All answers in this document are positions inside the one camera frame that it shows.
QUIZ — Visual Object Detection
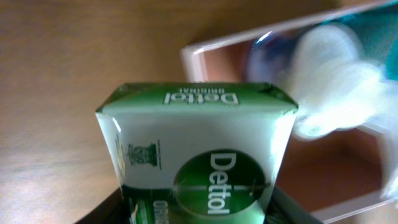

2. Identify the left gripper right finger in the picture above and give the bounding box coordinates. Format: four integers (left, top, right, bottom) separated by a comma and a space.
264, 187, 323, 224

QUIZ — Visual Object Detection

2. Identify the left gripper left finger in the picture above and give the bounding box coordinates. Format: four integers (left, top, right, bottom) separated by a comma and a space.
75, 189, 124, 224

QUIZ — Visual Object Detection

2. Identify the green Dettol soap box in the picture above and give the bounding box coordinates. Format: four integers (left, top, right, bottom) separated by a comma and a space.
95, 83, 298, 224

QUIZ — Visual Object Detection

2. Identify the clear dark liquid bottle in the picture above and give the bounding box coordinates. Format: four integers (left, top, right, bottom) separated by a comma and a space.
246, 22, 397, 199

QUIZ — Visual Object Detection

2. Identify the teal mouthwash bottle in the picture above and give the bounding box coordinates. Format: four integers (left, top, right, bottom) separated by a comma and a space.
320, 1, 397, 81

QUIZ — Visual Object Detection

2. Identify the white cardboard box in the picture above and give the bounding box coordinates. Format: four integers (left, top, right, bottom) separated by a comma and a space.
181, 1, 397, 223

